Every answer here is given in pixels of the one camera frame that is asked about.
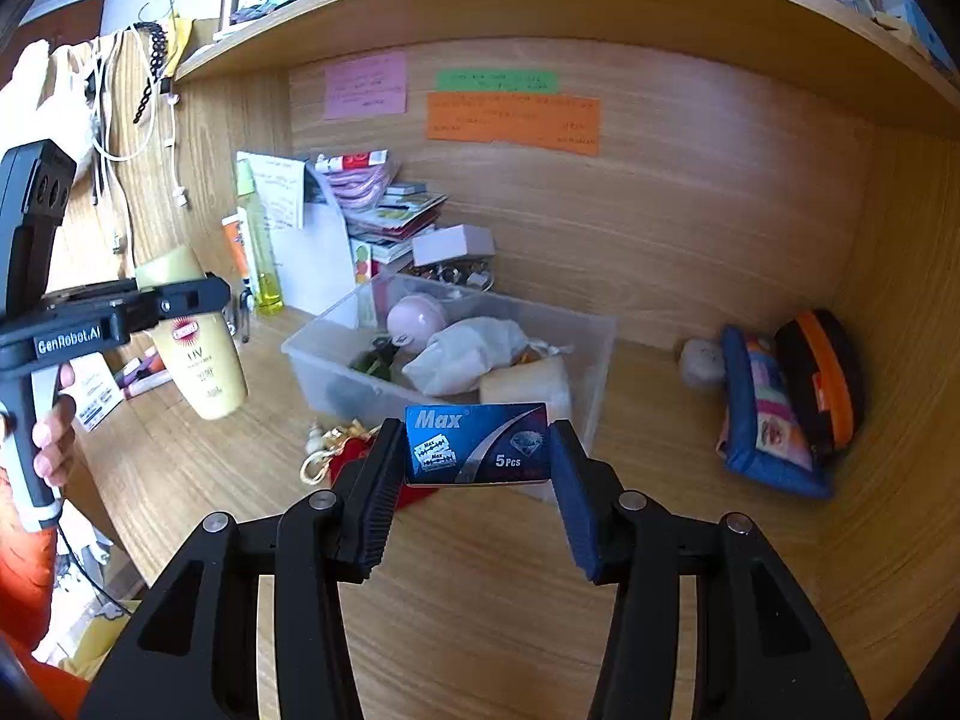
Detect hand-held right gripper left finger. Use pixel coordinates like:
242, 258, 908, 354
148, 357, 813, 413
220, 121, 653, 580
79, 418, 407, 720

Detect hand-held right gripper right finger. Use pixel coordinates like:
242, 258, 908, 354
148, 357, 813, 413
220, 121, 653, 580
550, 418, 871, 720

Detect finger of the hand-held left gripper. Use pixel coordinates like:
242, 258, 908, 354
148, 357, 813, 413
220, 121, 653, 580
122, 272, 231, 340

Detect cream sunscreen bottle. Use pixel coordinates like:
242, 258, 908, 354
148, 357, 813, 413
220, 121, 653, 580
135, 244, 250, 422

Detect small blue razor packet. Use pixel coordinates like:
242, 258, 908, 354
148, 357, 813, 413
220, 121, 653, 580
403, 402, 554, 488

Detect clear plastic storage bin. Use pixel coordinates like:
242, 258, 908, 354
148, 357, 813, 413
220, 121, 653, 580
280, 272, 619, 502

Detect beige sponge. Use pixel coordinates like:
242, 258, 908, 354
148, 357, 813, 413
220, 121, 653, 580
478, 356, 572, 425

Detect green glass bottle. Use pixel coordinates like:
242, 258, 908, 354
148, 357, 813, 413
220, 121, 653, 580
347, 337, 400, 385

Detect white tissue packet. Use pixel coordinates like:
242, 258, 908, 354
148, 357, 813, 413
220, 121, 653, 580
401, 316, 572, 397

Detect person's left forearm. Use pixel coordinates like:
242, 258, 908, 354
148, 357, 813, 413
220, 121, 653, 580
0, 525, 92, 702

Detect wooden desktop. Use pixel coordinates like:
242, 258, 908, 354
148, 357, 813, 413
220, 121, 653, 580
71, 304, 856, 720

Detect person's left hand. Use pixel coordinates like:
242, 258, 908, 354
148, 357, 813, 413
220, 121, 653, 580
33, 364, 77, 488

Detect orange white tube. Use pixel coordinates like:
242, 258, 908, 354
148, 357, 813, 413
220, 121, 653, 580
221, 213, 254, 280

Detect yellow-green spray bottle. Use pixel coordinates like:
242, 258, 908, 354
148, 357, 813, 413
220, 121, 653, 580
235, 160, 287, 317

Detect white printed leaflet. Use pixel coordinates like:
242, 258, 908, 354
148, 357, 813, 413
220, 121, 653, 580
70, 351, 126, 434

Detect white cloth bag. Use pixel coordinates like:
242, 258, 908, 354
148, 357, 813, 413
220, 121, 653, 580
0, 40, 102, 166

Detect white fuzzy ball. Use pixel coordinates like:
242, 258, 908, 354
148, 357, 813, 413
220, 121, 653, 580
678, 337, 730, 391

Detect blue patchwork pouch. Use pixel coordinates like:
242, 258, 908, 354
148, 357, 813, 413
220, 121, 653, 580
715, 322, 835, 501

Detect stack of booklets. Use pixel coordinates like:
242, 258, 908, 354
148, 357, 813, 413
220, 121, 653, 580
313, 148, 449, 265

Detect metal binder clips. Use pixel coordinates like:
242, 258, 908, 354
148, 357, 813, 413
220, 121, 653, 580
411, 261, 494, 292

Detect yellow paper envelope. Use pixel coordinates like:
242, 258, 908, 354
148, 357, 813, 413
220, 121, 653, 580
137, 0, 194, 81

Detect small white box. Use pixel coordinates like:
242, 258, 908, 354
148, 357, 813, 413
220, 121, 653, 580
411, 223, 497, 269

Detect black orange zip case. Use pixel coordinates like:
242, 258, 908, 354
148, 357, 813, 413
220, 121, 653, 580
772, 307, 865, 460

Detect pink paper note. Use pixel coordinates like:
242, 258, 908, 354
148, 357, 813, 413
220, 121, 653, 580
323, 51, 409, 121

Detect orange paper note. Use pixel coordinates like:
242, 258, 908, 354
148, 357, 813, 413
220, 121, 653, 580
424, 92, 604, 158

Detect green paper note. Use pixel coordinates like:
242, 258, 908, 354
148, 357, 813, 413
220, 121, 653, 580
435, 68, 560, 95

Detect wooden shelf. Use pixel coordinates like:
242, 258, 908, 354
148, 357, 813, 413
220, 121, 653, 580
172, 0, 960, 137

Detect red gold drawstring pouch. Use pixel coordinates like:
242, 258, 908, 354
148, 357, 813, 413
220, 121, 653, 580
300, 422, 442, 512

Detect white charging cable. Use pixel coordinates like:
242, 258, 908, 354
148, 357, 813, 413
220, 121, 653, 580
152, 75, 190, 209
88, 24, 155, 257

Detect black beaded strap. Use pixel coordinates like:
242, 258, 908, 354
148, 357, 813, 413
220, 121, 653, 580
133, 21, 172, 126

